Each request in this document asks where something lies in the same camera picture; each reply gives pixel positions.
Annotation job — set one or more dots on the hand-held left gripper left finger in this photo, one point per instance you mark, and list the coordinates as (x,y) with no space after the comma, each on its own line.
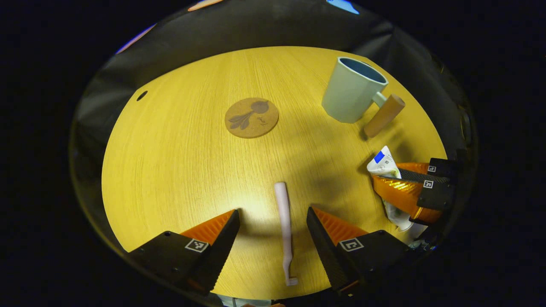
(219,251)

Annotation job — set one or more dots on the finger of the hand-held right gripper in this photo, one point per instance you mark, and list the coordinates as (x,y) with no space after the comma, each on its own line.
(443,167)
(401,196)

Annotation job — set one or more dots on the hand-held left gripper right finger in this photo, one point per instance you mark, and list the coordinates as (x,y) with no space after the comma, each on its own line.
(326,251)

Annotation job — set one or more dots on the white toothpaste tube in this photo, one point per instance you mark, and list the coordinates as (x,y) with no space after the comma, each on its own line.
(384,164)

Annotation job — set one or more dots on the pink toothbrush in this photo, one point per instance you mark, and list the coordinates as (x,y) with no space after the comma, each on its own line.
(285,221)

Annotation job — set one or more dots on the round cork coaster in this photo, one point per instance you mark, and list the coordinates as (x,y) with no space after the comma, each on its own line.
(251,123)

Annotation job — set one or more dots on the wooden desktop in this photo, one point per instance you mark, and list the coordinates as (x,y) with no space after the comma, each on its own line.
(179,170)

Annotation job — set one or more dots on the black backdrop cloth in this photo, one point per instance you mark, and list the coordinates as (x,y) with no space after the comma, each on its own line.
(256,25)

